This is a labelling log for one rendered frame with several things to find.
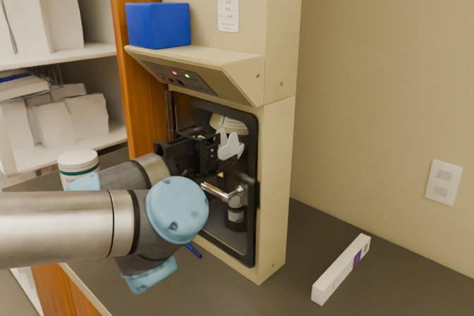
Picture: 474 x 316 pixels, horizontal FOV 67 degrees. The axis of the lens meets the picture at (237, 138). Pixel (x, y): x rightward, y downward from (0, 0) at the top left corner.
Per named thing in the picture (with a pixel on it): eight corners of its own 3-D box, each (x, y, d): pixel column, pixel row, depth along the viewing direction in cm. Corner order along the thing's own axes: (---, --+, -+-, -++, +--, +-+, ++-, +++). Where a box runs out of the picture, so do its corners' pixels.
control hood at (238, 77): (167, 80, 93) (164, 40, 89) (264, 106, 72) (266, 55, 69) (127, 88, 85) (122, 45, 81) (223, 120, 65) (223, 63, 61)
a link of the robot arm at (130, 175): (82, 243, 54) (57, 195, 56) (144, 213, 62) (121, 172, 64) (92, 225, 49) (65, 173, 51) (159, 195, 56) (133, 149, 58)
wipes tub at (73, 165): (92, 180, 140) (87, 145, 135) (109, 192, 132) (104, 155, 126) (58, 193, 131) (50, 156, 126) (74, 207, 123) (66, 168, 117)
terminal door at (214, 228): (178, 219, 108) (168, 89, 93) (254, 270, 88) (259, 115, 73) (176, 220, 108) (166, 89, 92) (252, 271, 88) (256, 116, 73)
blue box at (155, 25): (165, 41, 88) (162, 1, 84) (192, 45, 81) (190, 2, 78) (128, 45, 81) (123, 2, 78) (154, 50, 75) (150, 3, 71)
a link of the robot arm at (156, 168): (154, 209, 59) (127, 191, 64) (176, 197, 62) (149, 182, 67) (149, 168, 56) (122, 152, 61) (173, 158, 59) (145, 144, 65)
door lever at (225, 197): (216, 183, 89) (215, 173, 88) (244, 197, 83) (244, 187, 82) (199, 190, 85) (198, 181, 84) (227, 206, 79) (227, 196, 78)
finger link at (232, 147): (254, 127, 74) (221, 140, 68) (253, 153, 76) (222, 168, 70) (242, 123, 76) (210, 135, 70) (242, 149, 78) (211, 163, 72)
